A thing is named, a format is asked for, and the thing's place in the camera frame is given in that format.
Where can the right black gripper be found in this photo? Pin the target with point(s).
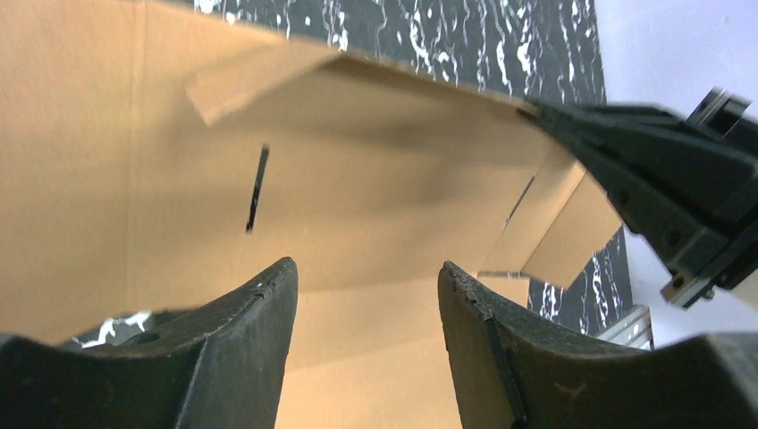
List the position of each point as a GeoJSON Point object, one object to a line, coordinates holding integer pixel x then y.
{"type": "Point", "coordinates": [690, 181]}

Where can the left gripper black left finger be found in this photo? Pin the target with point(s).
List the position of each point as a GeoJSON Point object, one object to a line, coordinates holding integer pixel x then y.
{"type": "Point", "coordinates": [217, 366]}

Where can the brown cardboard box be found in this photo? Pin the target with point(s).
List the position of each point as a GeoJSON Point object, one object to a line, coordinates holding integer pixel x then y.
{"type": "Point", "coordinates": [156, 157]}

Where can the aluminium frame rail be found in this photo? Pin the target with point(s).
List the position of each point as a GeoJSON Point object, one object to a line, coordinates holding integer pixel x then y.
{"type": "Point", "coordinates": [633, 329]}

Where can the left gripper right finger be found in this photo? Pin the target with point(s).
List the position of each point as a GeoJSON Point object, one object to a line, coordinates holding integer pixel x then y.
{"type": "Point", "coordinates": [512, 368]}

